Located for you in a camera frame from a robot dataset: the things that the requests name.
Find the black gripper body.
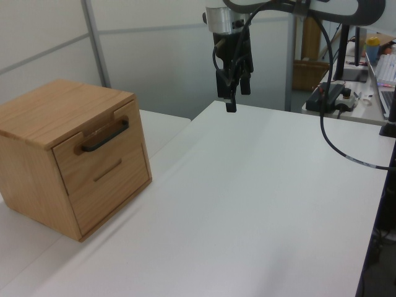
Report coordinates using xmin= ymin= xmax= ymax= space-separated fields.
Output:
xmin=212 ymin=31 xmax=255 ymax=75

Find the wooden drawer with black handle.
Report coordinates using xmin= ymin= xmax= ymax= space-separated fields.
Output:
xmin=51 ymin=99 xmax=153 ymax=199

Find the brown cardboard box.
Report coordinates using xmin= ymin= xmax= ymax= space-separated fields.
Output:
xmin=292 ymin=18 xmax=330 ymax=92

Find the black power box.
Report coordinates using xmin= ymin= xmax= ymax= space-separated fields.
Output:
xmin=305 ymin=82 xmax=346 ymax=111

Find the black monitor stand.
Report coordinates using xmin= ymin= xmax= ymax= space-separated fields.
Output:
xmin=332 ymin=26 xmax=369 ymax=83

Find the grey emergency stop button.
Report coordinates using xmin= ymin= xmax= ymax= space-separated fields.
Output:
xmin=335 ymin=88 xmax=360 ymax=114

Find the grey desk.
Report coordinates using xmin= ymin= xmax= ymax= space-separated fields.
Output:
xmin=301 ymin=54 xmax=392 ymax=126

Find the silver laptop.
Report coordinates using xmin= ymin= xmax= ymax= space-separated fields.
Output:
xmin=364 ymin=51 xmax=396 ymax=120

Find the white keyboard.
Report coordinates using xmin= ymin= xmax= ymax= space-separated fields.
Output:
xmin=378 ymin=53 xmax=396 ymax=87

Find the black stand pole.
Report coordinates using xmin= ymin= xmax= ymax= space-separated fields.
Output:
xmin=379 ymin=89 xmax=396 ymax=231

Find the light wooden cabinet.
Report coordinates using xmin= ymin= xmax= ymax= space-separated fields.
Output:
xmin=0 ymin=79 xmax=153 ymax=243

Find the short black cable with plug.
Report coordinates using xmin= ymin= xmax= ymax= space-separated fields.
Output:
xmin=212 ymin=43 xmax=231 ymax=105

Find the grey partition post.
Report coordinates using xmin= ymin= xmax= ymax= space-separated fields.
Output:
xmin=80 ymin=0 xmax=113 ymax=89
xmin=282 ymin=12 xmax=298 ymax=112

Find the wooden drawer without handle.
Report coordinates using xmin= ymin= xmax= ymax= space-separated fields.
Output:
xmin=66 ymin=176 xmax=153 ymax=241

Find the long black arm cable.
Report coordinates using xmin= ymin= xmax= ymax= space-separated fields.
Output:
xmin=228 ymin=0 xmax=396 ymax=171

